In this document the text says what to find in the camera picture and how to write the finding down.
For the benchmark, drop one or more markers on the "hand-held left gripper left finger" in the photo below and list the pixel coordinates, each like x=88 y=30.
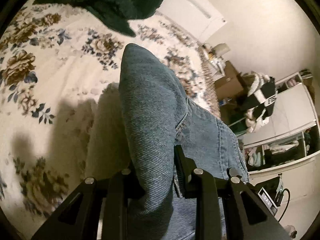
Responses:
x=117 y=205

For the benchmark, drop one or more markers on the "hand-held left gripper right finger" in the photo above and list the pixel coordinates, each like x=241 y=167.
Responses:
x=181 y=170

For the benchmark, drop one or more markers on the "blue denim pants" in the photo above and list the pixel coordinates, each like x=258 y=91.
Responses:
x=150 y=117

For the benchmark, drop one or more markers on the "white puffy jacket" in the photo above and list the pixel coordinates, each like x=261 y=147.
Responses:
x=256 y=122

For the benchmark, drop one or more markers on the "chair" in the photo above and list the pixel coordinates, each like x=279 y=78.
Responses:
x=238 y=122

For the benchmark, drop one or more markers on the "plastic water bottle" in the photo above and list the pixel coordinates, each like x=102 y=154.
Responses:
x=223 y=102

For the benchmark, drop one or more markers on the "white wardrobe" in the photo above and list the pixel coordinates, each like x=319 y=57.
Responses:
x=292 y=110

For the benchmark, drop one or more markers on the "black and white jacket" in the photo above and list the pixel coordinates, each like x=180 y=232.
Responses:
x=262 y=95

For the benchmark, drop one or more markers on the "large cardboard box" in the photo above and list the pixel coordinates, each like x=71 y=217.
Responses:
x=228 y=82

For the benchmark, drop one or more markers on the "white table lamp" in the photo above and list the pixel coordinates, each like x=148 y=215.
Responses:
x=221 y=48

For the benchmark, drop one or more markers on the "floral bedspread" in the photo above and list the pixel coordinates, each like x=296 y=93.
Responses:
x=50 y=85

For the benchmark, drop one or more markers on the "white headboard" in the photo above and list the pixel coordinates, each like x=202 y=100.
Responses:
x=200 y=7

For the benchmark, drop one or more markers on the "dark green fleece blanket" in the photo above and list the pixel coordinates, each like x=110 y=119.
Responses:
x=107 y=0

